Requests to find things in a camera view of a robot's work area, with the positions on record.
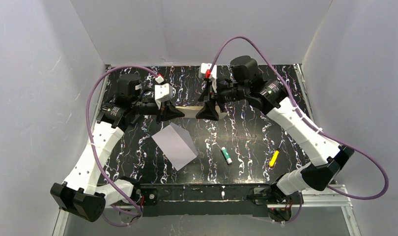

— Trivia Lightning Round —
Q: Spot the cream letter paper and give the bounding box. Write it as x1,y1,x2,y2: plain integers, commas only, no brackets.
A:
176,106,227,120

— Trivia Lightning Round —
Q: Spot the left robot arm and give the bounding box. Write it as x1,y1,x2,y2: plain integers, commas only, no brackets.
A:
50,74,185,222

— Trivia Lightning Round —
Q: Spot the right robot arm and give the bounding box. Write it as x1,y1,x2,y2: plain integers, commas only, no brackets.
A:
196,56,354,197

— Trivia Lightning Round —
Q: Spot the green white glue stick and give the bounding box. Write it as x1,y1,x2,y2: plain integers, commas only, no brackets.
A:
221,147,232,165

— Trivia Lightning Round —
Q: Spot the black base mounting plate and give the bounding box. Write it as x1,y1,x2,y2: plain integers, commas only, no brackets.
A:
101,177,306,222

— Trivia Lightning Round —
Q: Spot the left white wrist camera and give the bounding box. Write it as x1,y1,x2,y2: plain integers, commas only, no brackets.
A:
154,74,174,109

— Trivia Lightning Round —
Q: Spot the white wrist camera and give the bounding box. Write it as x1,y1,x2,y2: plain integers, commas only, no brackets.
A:
198,63,217,80
154,74,174,109

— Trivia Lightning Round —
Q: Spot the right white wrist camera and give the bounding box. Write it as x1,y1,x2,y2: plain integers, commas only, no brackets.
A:
198,63,217,80

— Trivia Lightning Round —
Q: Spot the yellow handled screwdriver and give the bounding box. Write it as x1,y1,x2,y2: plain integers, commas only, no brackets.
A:
269,141,283,168

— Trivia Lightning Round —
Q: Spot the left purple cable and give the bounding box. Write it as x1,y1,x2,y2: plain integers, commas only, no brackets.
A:
85,65,164,228

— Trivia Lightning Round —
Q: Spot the purple cable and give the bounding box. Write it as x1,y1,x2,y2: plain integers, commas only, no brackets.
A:
208,35,390,225
85,65,164,228

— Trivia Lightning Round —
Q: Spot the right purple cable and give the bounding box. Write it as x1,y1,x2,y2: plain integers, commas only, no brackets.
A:
208,35,390,225

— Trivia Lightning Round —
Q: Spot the aluminium frame rail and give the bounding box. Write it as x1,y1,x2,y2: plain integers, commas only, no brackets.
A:
52,64,363,236

